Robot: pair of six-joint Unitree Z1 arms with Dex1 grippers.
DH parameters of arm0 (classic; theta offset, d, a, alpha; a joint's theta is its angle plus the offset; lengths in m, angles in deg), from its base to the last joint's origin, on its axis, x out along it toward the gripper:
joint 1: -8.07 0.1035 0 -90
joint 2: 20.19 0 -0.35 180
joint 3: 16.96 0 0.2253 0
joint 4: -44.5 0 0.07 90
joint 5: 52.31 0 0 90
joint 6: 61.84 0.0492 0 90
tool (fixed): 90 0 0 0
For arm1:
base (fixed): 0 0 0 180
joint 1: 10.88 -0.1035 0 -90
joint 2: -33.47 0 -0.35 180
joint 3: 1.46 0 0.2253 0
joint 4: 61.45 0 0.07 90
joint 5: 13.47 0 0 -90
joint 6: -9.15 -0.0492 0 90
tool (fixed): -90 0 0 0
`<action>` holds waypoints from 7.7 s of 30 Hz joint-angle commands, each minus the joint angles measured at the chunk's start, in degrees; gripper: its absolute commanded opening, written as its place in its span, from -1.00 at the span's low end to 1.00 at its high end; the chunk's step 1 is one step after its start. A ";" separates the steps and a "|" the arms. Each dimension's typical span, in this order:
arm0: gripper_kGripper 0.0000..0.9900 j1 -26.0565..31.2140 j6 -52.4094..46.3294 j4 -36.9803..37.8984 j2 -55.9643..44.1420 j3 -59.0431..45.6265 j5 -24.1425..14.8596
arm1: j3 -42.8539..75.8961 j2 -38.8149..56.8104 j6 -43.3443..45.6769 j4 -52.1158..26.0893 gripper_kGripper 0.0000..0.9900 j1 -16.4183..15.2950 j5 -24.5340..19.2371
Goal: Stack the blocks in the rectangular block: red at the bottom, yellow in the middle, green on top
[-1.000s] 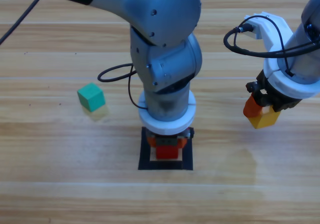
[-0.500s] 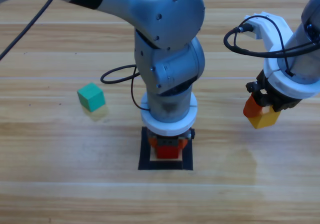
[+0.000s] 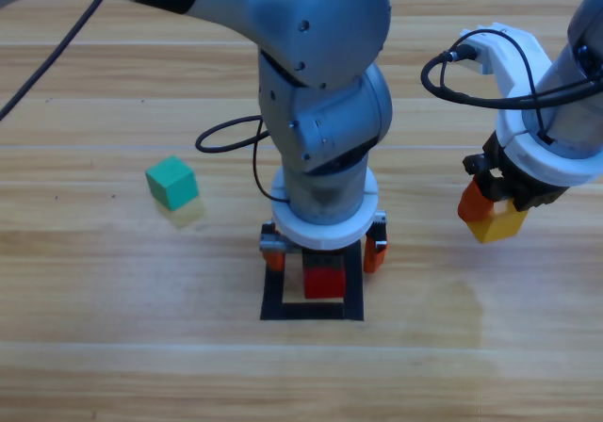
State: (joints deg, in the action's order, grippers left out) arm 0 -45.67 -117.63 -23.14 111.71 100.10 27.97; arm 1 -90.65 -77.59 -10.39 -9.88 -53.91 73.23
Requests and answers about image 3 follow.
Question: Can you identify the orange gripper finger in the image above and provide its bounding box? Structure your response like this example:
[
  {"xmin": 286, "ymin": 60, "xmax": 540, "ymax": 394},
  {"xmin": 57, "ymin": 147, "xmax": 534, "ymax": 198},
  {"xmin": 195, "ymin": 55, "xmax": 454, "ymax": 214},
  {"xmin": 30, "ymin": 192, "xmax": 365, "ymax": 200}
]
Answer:
[
  {"xmin": 362, "ymin": 235, "xmax": 389, "ymax": 274},
  {"xmin": 261, "ymin": 250, "xmax": 286, "ymax": 273},
  {"xmin": 457, "ymin": 176, "xmax": 501, "ymax": 228}
]

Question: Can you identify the black camera cable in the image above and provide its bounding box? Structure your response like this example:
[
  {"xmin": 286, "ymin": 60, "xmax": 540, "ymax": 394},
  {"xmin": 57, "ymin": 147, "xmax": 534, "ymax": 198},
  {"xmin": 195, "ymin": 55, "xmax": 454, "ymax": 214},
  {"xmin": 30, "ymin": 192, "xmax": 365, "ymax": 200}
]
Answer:
[
  {"xmin": 420, "ymin": 28, "xmax": 603, "ymax": 143},
  {"xmin": 0, "ymin": 0, "xmax": 291, "ymax": 204}
]

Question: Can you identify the red wooden block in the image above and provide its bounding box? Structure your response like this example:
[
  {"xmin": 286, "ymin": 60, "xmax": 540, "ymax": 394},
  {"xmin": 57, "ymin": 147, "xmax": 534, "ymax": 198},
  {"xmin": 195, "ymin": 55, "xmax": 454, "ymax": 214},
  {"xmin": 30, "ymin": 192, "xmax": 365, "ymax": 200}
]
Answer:
[{"xmin": 302, "ymin": 265, "xmax": 348, "ymax": 300}]

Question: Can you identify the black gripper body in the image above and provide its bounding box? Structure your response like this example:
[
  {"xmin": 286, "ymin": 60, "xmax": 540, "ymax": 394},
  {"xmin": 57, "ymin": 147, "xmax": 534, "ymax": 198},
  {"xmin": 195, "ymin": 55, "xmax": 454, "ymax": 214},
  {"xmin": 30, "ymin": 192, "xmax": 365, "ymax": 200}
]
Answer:
[
  {"xmin": 258, "ymin": 211, "xmax": 389, "ymax": 270},
  {"xmin": 462, "ymin": 132, "xmax": 566, "ymax": 214}
]

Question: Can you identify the yellow wooden block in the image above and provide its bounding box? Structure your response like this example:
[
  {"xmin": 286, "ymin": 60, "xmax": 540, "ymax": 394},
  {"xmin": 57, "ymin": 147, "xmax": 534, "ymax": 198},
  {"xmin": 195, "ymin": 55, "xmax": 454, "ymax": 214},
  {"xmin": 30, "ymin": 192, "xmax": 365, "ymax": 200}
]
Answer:
[{"xmin": 465, "ymin": 199, "xmax": 527, "ymax": 244}]

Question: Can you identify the green wooden block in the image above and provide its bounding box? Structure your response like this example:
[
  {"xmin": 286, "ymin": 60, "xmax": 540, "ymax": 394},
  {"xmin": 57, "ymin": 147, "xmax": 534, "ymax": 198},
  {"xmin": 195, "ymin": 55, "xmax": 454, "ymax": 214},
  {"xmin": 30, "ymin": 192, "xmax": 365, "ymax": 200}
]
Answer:
[{"xmin": 144, "ymin": 154, "xmax": 199, "ymax": 212}]

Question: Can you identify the black tape rectangle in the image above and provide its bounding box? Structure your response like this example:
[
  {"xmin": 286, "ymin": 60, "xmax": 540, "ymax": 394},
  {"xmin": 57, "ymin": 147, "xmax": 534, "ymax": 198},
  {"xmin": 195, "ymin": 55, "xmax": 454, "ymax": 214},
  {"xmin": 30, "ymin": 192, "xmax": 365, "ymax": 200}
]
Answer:
[{"xmin": 259, "ymin": 240, "xmax": 365, "ymax": 323}]

